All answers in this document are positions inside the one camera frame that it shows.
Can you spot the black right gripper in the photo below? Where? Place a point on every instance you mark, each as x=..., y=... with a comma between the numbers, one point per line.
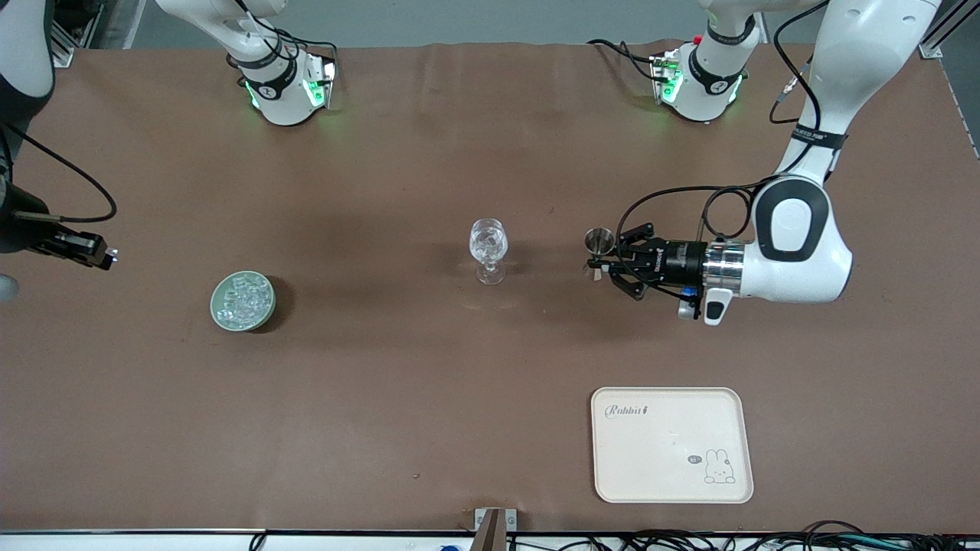
x=47, y=239

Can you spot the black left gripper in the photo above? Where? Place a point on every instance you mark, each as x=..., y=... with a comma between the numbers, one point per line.
x=677, y=262

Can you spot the silver metal jigger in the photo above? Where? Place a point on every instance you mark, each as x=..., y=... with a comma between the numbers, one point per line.
x=599, y=241

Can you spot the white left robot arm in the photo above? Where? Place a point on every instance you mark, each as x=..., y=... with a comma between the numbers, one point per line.
x=865, y=46

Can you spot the clear stemmed wine glass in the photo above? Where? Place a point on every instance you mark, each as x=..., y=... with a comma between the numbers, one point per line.
x=490, y=275

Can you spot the clear ice cube pile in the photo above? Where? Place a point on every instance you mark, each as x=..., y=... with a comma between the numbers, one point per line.
x=243, y=300

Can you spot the green round bowl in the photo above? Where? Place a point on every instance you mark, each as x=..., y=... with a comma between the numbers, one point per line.
x=222, y=321

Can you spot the cream rabbit print tray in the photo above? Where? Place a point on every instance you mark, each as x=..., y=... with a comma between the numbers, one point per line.
x=666, y=444

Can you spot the brown table mat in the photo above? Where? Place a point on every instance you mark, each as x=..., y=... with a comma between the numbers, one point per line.
x=383, y=383

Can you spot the brown tapered bar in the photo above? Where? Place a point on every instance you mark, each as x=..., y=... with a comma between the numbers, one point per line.
x=491, y=536

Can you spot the aluminium frame profile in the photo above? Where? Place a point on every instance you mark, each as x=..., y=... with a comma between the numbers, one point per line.
x=942, y=34
x=73, y=34

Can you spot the grey metal bracket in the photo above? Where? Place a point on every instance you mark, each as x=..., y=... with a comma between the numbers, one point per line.
x=511, y=519

